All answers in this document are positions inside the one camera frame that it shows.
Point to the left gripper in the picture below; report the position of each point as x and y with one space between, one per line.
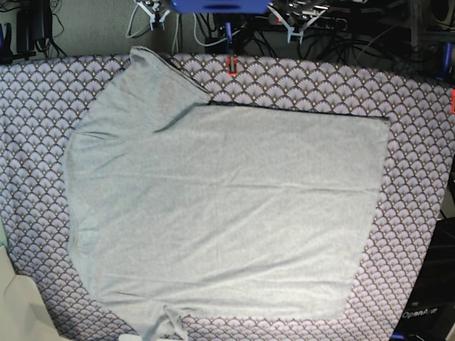
276 10

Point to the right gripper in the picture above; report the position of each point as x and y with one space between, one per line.
156 11

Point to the grey T-shirt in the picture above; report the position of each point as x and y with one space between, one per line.
181 207

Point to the black power strip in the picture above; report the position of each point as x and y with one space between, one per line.
324 22

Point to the orange-tipped table clamp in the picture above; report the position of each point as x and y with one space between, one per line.
231 59

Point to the fan-patterned tablecloth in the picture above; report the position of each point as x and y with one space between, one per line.
42 101

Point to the blue clamp at right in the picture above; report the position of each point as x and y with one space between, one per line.
446 61

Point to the blue clamp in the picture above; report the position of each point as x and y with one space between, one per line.
446 61
24 45

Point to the blue clamp at left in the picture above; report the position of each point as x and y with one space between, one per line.
24 45

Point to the red clamp pad right edge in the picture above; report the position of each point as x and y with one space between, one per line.
453 101

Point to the black OpenArm box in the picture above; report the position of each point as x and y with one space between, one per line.
429 313

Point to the beige chair at corner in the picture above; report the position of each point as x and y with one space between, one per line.
24 315

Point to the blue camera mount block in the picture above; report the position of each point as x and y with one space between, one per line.
219 6

